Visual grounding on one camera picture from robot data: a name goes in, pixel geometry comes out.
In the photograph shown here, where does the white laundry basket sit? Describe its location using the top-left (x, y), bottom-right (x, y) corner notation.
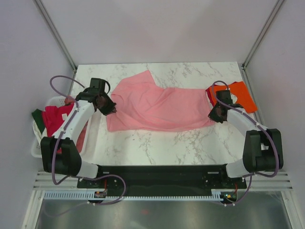
top-left (31, 95), bottom-right (93, 158)

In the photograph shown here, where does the right aluminium frame post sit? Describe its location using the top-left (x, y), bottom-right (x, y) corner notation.
top-left (240, 0), bottom-right (285, 70)

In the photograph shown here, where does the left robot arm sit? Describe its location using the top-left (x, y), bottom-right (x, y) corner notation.
top-left (40, 78), bottom-right (116, 187)

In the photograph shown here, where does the dark red folded t shirt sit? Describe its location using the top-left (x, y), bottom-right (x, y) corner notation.
top-left (206, 87), bottom-right (216, 106)

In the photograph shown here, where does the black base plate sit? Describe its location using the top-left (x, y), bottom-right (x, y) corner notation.
top-left (77, 165), bottom-right (247, 197)

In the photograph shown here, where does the magenta t shirt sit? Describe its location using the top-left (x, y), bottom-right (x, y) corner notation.
top-left (42, 103), bottom-right (74, 137)

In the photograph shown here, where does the dark green t shirt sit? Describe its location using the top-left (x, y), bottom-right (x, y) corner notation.
top-left (31, 109), bottom-right (46, 134)

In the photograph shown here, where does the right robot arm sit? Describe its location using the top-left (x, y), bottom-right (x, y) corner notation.
top-left (208, 90), bottom-right (284, 188)

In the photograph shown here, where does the aluminium frame post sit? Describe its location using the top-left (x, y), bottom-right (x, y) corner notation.
top-left (240, 0), bottom-right (285, 70)
top-left (33, 0), bottom-right (78, 72)

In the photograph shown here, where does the white cable duct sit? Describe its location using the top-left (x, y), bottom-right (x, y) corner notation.
top-left (43, 190), bottom-right (223, 201)

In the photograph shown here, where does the pink t shirt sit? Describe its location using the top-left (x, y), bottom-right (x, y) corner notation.
top-left (106, 71), bottom-right (214, 132)

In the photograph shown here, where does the white t shirt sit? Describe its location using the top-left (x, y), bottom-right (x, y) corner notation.
top-left (32, 121), bottom-right (47, 144)

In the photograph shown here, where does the left aluminium frame post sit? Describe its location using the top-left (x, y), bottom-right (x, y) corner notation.
top-left (33, 0), bottom-right (78, 72)

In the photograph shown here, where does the orange folded t shirt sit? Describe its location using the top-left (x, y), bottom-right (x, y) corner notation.
top-left (210, 82), bottom-right (258, 113)

